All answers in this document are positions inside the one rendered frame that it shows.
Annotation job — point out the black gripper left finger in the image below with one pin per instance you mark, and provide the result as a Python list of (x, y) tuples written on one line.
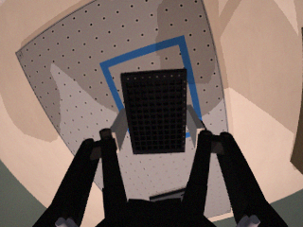
[(68, 206)]

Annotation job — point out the blue tape outline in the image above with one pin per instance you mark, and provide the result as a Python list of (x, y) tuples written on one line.
[(146, 50)]

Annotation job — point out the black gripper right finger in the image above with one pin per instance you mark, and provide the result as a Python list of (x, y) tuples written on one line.
[(250, 208)]

